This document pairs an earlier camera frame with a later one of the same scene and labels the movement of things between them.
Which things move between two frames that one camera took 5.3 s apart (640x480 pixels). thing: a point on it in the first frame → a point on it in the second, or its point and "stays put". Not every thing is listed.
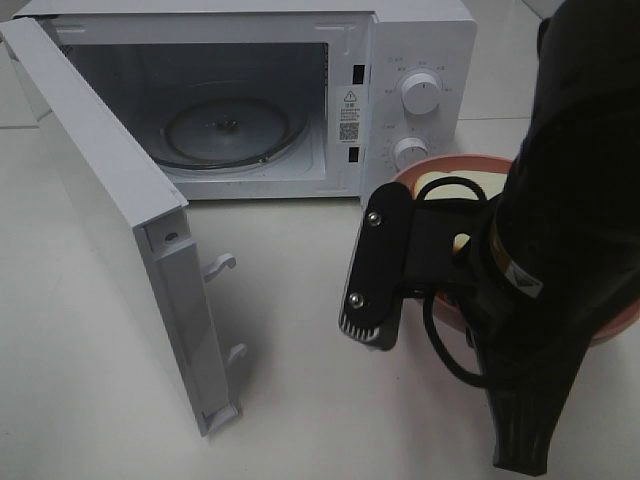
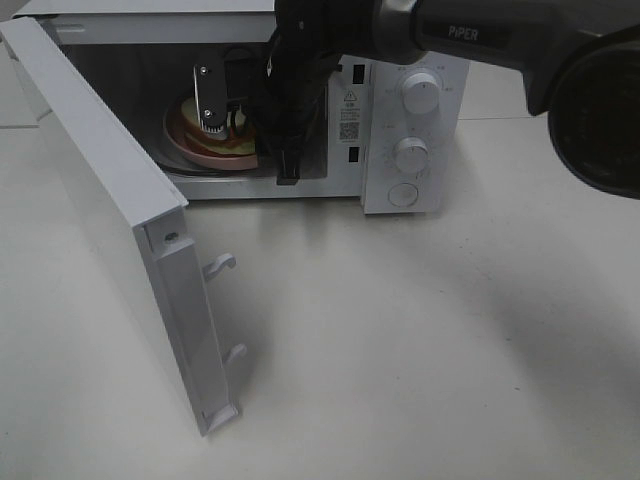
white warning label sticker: [349, 114] stays put
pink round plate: [449, 306] → [235, 162]
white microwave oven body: [281, 100] stays put
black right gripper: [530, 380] → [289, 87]
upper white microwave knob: [420, 93] stays put
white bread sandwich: [492, 183] → [238, 139]
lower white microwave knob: [410, 150] stays put
